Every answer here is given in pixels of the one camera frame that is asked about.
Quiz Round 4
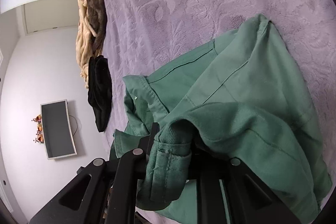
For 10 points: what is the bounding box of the black monitor cable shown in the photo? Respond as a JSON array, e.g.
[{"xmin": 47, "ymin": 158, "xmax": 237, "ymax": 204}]
[{"xmin": 69, "ymin": 115, "xmax": 78, "ymax": 136}]

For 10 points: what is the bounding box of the black folded garment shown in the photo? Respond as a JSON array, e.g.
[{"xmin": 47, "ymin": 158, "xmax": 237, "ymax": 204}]
[{"xmin": 87, "ymin": 55, "xmax": 113, "ymax": 132}]

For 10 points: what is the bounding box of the green work jacket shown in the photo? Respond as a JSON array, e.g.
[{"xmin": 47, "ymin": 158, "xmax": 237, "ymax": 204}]
[{"xmin": 109, "ymin": 13, "xmax": 332, "ymax": 224}]

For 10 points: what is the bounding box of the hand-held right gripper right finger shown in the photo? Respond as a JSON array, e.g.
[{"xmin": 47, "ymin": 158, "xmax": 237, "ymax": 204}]
[{"xmin": 188, "ymin": 147, "xmax": 301, "ymax": 224}]

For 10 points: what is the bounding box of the brown quilted garment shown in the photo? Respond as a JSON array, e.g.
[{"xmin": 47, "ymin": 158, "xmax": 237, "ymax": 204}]
[{"xmin": 85, "ymin": 0, "xmax": 108, "ymax": 56}]

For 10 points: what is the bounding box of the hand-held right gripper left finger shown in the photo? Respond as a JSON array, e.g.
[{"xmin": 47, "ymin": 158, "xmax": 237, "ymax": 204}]
[{"xmin": 29, "ymin": 122, "xmax": 160, "ymax": 224}]

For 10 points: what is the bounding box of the white framed monitor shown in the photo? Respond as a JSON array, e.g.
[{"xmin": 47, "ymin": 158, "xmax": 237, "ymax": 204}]
[{"xmin": 40, "ymin": 99, "xmax": 77, "ymax": 160}]

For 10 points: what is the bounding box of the purple embossed blanket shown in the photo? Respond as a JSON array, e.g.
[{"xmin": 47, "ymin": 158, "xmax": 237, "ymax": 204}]
[{"xmin": 93, "ymin": 0, "xmax": 336, "ymax": 224}]

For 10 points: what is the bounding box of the beige striped garment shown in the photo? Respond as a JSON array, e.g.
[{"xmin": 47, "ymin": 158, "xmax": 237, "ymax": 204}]
[{"xmin": 76, "ymin": 0, "xmax": 104, "ymax": 89}]

